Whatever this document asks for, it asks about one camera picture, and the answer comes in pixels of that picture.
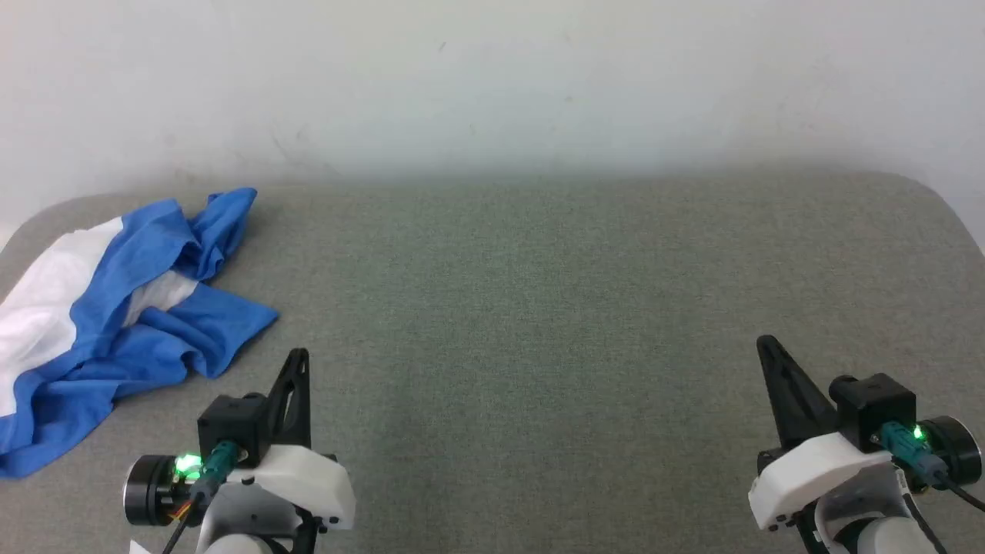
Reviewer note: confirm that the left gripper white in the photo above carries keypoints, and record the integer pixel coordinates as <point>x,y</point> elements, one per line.
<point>308,485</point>

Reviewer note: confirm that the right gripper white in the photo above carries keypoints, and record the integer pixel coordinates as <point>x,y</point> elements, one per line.
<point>808,477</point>

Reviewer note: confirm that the blue and white shirt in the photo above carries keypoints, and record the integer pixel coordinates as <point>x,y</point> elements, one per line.
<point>100,308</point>

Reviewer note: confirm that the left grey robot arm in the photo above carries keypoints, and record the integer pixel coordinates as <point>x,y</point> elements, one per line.
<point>231,548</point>

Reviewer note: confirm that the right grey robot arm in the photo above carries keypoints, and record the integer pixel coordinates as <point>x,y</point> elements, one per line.
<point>885,540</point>

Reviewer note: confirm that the grey fabric sofa cushion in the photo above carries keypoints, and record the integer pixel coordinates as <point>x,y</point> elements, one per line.
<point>539,323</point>

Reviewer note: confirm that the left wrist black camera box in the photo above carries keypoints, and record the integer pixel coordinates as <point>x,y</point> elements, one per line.
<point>231,419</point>

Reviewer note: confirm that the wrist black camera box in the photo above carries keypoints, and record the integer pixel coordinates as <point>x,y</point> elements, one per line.
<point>873,404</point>
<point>231,419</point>

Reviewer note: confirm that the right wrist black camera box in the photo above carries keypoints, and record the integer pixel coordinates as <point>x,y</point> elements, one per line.
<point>873,404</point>

